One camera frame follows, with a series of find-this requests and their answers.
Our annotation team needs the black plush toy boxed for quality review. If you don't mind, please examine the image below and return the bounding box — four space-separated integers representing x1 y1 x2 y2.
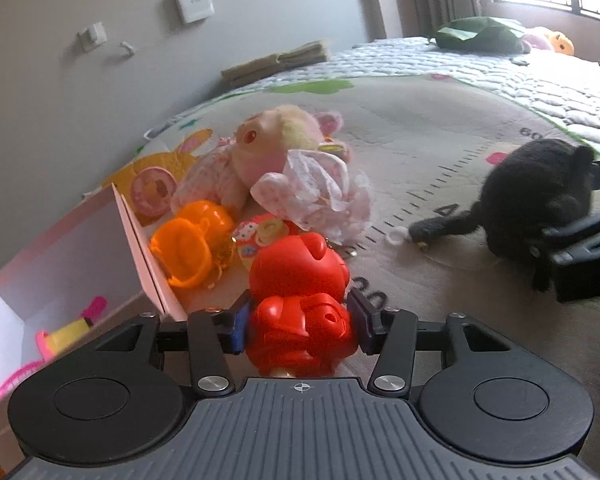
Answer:
408 139 594 268

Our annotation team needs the red plastic bear toy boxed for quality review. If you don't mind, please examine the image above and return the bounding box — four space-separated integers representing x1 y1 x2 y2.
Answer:
246 233 358 377

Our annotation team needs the pink white lace cloth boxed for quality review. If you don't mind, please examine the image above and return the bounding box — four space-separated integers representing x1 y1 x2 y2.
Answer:
250 150 374 244

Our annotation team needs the yellow pink toy block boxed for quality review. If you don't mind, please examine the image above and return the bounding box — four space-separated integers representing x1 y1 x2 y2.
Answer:
34 296 108 362

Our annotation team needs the pink plastic basket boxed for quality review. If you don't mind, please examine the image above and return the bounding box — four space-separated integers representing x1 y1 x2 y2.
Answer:
0 360 45 402

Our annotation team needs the orange plastic pumpkin toy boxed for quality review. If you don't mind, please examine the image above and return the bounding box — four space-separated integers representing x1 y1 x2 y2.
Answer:
149 200 235 292

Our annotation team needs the pink cardboard storage box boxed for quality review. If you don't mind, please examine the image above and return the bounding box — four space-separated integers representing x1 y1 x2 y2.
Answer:
0 182 188 416

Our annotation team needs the orange plush toy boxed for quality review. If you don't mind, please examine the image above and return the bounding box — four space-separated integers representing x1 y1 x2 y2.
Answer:
521 26 574 56

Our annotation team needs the pink plush bunny doll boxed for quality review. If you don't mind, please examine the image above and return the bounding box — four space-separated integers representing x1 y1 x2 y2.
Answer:
171 104 351 219

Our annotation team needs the green pillow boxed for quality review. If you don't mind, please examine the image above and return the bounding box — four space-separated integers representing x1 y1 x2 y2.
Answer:
432 16 527 54

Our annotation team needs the colourful quilted play mat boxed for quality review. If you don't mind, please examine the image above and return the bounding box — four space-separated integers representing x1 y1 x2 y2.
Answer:
0 34 600 480

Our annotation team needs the folded beige towel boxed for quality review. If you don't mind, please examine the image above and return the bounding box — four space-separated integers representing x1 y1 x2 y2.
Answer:
221 41 329 88

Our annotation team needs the white wall socket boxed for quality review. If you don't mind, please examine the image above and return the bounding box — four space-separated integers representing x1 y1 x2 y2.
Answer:
78 22 108 53

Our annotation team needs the white wall thermostat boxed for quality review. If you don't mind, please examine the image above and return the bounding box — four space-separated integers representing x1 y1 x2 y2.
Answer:
175 0 214 25

